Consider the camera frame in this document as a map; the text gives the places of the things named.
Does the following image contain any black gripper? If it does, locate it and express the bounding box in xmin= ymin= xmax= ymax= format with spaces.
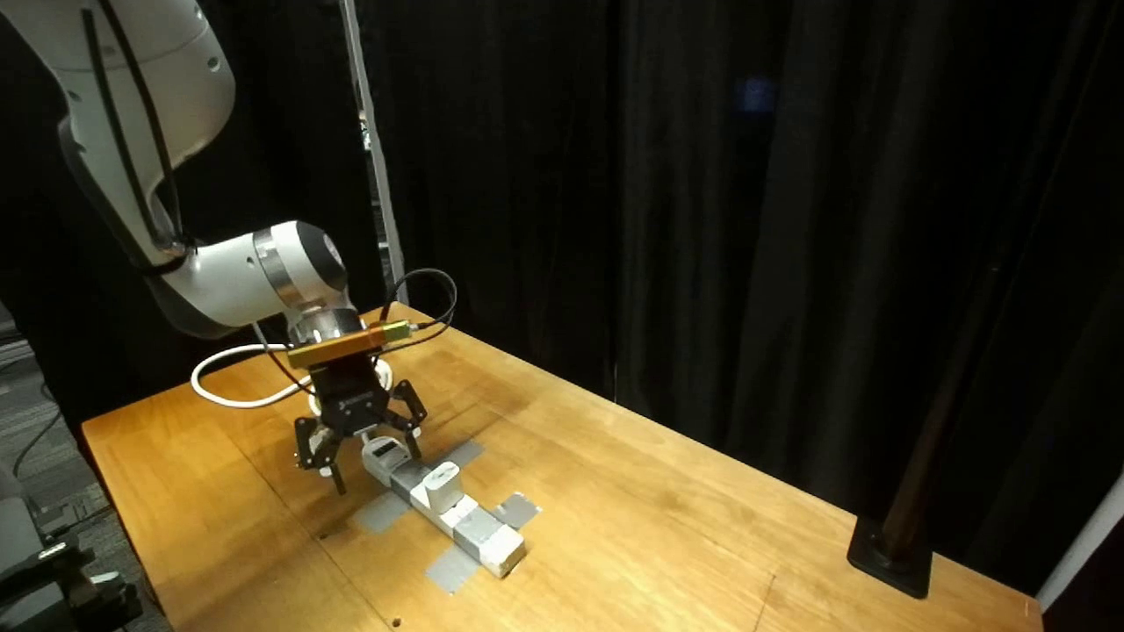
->
xmin=294 ymin=356 xmax=427 ymax=490

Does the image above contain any white charger head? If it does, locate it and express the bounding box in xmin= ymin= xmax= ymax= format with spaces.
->
xmin=423 ymin=461 xmax=459 ymax=511

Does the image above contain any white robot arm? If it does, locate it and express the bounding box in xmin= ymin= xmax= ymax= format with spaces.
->
xmin=0 ymin=0 xmax=425 ymax=486

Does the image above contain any white power strip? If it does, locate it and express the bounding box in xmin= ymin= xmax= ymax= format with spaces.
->
xmin=362 ymin=434 xmax=526 ymax=578

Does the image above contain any grey tape strip near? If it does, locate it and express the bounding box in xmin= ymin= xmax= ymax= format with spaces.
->
xmin=362 ymin=434 xmax=478 ymax=535

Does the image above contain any grey tape strip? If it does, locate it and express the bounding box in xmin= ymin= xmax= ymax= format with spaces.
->
xmin=427 ymin=494 xmax=536 ymax=594
xmin=362 ymin=434 xmax=478 ymax=535

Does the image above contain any grey metal pole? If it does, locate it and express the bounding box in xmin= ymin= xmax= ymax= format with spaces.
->
xmin=338 ymin=0 xmax=404 ymax=298

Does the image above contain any grey tape strip far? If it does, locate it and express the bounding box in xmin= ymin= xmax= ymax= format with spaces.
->
xmin=427 ymin=494 xmax=536 ymax=594

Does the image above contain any black curtain backdrop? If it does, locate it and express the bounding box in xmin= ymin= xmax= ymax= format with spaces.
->
xmin=0 ymin=0 xmax=1120 ymax=594

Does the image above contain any white power strip cable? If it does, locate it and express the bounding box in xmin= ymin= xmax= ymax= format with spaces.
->
xmin=187 ymin=342 xmax=310 ymax=413

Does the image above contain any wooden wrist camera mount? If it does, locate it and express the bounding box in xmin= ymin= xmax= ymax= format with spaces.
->
xmin=289 ymin=318 xmax=418 ymax=368

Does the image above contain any black post foot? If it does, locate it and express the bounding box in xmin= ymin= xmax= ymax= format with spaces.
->
xmin=848 ymin=219 xmax=1013 ymax=599

